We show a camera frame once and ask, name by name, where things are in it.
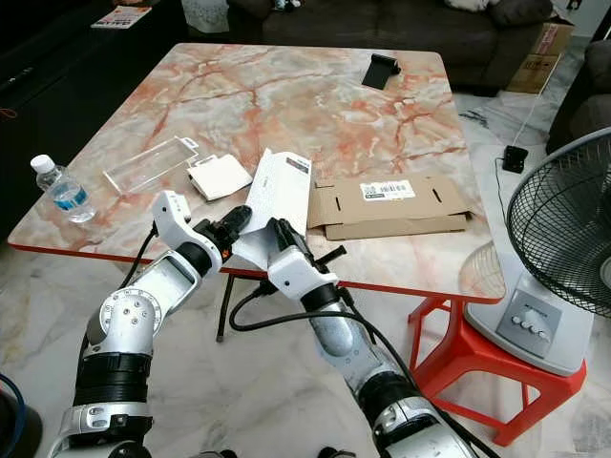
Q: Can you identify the black rubbish bucket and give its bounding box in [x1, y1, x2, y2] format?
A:
[0, 374, 44, 458]

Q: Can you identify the small white paper box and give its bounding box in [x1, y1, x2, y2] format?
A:
[187, 154, 255, 202]

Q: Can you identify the clear plastic tray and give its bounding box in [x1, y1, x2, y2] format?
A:
[103, 135, 201, 196]

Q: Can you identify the flat brown cardboard box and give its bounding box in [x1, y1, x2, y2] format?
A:
[307, 172, 475, 241]

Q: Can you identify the marble pattern table red edge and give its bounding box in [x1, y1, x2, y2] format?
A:
[8, 43, 507, 344]

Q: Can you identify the clear plastic water bottle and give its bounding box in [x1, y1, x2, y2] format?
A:
[30, 154, 97, 224]

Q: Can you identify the red plastic stool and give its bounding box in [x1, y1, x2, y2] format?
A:
[406, 294, 588, 448]

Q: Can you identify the black TV console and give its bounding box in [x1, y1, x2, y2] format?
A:
[0, 0, 187, 239]

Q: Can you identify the black power adapter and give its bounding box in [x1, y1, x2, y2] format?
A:
[502, 144, 531, 175]

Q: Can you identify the white patterned bag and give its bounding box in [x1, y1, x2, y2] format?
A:
[181, 0, 232, 34]

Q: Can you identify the dark grey sofa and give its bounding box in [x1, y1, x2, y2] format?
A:
[229, 0, 569, 92]

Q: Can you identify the red and white magazine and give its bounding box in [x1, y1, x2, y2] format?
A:
[91, 6, 154, 31]

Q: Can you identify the grey floor fan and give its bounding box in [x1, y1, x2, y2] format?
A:
[463, 127, 611, 378]

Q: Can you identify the brown cardboard carton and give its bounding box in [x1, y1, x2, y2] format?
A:
[504, 19, 575, 94]

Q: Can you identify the dark armchair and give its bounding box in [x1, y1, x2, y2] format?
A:
[546, 38, 611, 154]

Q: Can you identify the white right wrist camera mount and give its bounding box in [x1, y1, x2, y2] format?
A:
[267, 246, 341, 304]

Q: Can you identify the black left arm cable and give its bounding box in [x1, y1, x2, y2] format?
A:
[100, 227, 159, 316]

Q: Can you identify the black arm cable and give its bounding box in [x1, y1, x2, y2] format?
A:
[227, 277, 502, 458]
[100, 227, 159, 316]

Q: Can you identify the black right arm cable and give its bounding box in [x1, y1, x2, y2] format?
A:
[227, 277, 502, 458]

